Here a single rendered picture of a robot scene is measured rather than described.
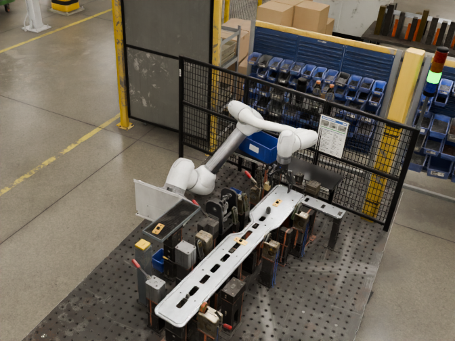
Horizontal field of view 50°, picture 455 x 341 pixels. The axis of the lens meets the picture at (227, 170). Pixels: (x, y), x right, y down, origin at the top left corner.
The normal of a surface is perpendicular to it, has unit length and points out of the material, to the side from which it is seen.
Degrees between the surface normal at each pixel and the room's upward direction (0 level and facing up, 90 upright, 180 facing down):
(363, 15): 90
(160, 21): 91
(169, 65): 89
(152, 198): 90
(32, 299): 0
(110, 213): 0
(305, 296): 0
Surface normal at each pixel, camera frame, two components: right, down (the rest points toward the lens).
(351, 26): -0.44, 0.48
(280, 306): 0.06, -0.83
